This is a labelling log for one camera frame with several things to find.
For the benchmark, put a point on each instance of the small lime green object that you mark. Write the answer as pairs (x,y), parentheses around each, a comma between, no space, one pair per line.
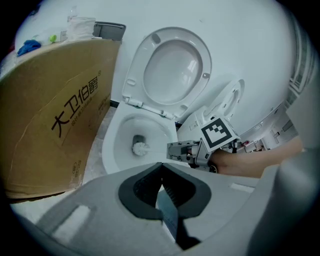
(52,38)

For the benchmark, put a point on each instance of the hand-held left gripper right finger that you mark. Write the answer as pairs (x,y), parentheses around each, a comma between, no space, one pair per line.
(220,195)

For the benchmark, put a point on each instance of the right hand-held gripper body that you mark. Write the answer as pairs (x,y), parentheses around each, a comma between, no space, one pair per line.
(217,135)

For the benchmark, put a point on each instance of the blue cloth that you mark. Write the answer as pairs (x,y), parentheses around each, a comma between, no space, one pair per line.
(28,47)

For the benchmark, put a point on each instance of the white toilet with round lid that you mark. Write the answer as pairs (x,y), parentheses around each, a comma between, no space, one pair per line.
(112,145)

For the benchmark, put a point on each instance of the person's right forearm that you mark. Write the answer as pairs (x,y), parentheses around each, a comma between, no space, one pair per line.
(250,162)

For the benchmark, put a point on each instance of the white toilet brush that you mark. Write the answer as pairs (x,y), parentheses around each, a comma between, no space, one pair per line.
(140,148)

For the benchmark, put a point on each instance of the large brown cardboard box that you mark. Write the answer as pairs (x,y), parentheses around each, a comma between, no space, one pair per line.
(50,100)

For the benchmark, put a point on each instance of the gray plastic bin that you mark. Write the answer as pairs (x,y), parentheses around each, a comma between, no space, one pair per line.
(110,31)

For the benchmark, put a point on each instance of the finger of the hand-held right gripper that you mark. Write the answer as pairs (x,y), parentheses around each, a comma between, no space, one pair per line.
(183,145)
(180,155)

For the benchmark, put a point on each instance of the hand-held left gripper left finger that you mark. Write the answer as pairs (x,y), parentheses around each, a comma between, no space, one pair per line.
(100,200)

